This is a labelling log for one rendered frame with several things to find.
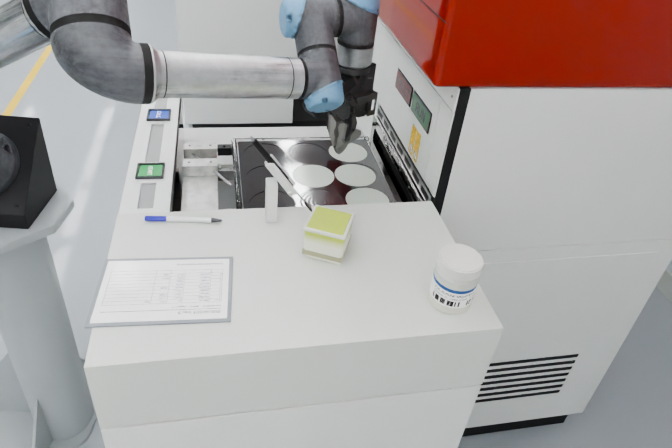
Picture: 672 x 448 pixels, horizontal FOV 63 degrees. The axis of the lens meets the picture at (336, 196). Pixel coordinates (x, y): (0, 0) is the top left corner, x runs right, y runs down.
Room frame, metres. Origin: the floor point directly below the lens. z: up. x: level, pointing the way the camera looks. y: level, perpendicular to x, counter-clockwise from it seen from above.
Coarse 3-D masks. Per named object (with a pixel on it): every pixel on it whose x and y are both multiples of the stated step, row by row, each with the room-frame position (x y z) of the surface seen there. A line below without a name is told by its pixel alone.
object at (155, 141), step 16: (144, 112) 1.22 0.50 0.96; (176, 112) 1.23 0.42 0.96; (144, 128) 1.13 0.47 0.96; (160, 128) 1.15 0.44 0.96; (176, 128) 1.15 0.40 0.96; (144, 144) 1.06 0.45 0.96; (160, 144) 1.08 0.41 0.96; (144, 160) 1.00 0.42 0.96; (160, 160) 1.00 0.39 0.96; (128, 176) 0.93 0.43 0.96; (128, 192) 0.87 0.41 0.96; (144, 192) 0.88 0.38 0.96; (160, 192) 0.88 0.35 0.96; (128, 208) 0.82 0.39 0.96; (144, 208) 0.83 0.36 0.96; (160, 208) 0.83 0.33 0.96
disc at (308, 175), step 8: (296, 168) 1.13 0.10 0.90; (304, 168) 1.13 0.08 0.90; (312, 168) 1.13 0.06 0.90; (320, 168) 1.14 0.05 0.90; (296, 176) 1.09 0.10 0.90; (304, 176) 1.09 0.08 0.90; (312, 176) 1.10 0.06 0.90; (320, 176) 1.10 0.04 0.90; (328, 176) 1.11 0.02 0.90; (304, 184) 1.06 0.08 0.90; (312, 184) 1.06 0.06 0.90; (320, 184) 1.07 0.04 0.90; (328, 184) 1.07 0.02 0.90
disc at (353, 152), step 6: (348, 144) 1.27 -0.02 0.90; (354, 144) 1.28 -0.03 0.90; (330, 150) 1.23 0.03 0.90; (348, 150) 1.24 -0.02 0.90; (354, 150) 1.24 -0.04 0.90; (360, 150) 1.25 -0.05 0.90; (336, 156) 1.20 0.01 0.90; (342, 156) 1.21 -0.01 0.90; (348, 156) 1.21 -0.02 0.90; (354, 156) 1.21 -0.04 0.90; (360, 156) 1.22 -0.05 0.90; (366, 156) 1.22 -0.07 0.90
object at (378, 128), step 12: (372, 132) 1.37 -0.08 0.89; (384, 132) 1.28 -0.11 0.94; (372, 144) 1.35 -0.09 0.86; (384, 144) 1.25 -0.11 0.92; (384, 156) 1.28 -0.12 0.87; (396, 156) 1.16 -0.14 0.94; (384, 168) 1.23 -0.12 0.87; (396, 168) 1.14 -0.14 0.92; (396, 180) 1.16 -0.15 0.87; (408, 180) 1.06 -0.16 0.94; (396, 192) 1.12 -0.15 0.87
